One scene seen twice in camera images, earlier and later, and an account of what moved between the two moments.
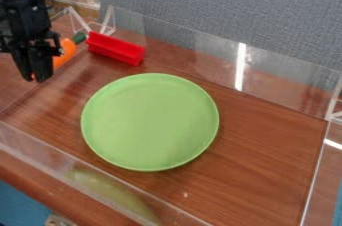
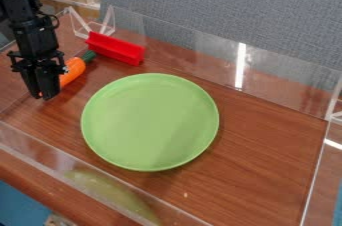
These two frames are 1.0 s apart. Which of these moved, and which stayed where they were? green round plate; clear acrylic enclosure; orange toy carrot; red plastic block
Moved: orange toy carrot
Stayed: clear acrylic enclosure; red plastic block; green round plate
